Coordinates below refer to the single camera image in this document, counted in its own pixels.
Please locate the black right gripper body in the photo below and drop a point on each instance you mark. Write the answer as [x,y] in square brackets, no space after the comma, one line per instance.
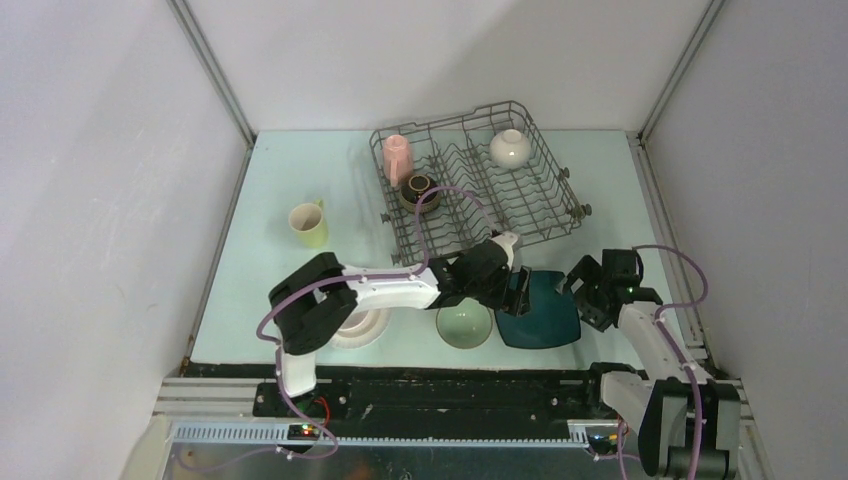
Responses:
[588,305]

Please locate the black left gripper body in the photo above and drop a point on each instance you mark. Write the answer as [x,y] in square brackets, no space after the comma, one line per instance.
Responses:
[490,293]

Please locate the dark teal square plate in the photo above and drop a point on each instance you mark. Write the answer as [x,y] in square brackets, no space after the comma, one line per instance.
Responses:
[552,321]

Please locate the light green bowl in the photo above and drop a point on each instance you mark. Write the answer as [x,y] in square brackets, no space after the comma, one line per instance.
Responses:
[465,326]

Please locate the brown glazed bowl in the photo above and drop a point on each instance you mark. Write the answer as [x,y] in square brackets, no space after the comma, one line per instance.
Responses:
[419,188]

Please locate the small white ribbed bowl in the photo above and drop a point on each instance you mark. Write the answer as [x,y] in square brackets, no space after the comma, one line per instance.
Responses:
[510,149]

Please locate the white scalloped plate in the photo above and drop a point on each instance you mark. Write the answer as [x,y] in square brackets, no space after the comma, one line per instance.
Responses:
[355,342]

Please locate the pink ceramic mug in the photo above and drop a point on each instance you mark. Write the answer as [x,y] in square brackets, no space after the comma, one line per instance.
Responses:
[398,160]

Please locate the light green ceramic mug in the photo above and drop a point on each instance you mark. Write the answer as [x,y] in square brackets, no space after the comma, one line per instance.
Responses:
[308,222]

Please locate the pale pink bowl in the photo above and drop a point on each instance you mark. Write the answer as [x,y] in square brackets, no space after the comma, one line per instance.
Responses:
[358,323]

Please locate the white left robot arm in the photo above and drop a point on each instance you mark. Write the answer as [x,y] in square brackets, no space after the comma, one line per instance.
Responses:
[310,306]

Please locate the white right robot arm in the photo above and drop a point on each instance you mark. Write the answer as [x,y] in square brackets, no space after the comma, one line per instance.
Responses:
[686,422]

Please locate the right electronics board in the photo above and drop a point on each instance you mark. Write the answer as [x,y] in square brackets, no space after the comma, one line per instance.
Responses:
[605,441]

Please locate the electronics board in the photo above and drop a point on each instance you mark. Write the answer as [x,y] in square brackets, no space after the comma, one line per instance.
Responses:
[605,441]
[303,432]

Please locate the left electronics board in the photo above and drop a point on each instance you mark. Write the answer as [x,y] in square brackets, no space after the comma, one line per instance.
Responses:
[303,432]

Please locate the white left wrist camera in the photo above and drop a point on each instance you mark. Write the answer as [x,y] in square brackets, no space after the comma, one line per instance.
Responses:
[511,243]

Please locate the grey wire dish rack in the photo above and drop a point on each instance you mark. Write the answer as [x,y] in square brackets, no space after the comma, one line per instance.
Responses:
[536,200]

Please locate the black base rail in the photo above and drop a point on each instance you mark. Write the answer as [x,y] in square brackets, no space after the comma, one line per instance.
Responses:
[447,404]

